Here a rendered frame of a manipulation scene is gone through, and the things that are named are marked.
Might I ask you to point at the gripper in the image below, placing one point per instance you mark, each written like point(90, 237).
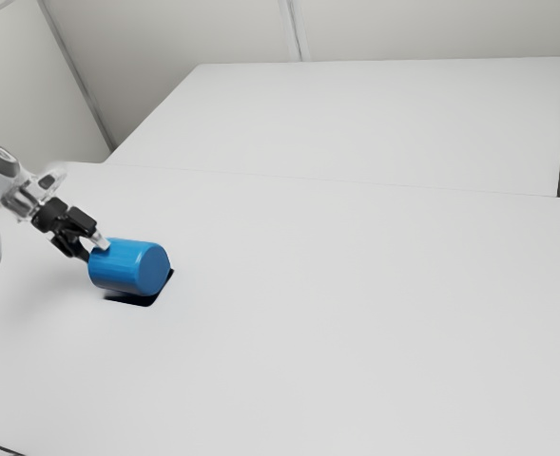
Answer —
point(52, 212)

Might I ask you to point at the blue cylindrical cup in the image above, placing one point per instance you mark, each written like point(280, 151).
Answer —
point(129, 267)

